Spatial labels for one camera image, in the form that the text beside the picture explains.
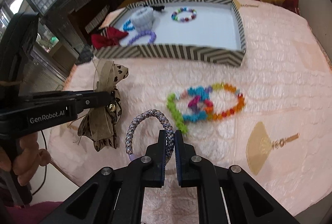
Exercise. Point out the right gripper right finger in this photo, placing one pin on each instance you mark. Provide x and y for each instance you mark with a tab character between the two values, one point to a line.
225	195

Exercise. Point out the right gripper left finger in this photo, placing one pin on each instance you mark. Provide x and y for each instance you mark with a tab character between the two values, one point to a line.
115	195

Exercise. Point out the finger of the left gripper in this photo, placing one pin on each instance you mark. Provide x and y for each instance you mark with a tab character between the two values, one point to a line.
90	99

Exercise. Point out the brown scrunchie with bow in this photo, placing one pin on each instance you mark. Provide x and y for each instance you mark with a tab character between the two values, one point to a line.
99	123

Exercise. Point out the red fabric bow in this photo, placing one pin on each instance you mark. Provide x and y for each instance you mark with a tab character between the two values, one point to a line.
110	37

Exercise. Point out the light blue fluffy scrunchie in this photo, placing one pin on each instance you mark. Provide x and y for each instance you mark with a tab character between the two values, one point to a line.
142	19

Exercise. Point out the black scrunchie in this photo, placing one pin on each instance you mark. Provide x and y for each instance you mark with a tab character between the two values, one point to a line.
158	8

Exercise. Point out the magenta sleeve forearm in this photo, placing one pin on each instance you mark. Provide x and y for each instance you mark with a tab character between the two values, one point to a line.
32	214

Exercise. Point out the left hand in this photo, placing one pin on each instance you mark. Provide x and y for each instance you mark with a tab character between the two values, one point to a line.
26	164

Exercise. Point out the pink quilted table cover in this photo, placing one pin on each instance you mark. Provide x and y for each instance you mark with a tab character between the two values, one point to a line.
282	137

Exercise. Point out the striped white tray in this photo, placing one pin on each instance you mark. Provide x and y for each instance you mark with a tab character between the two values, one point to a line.
197	30

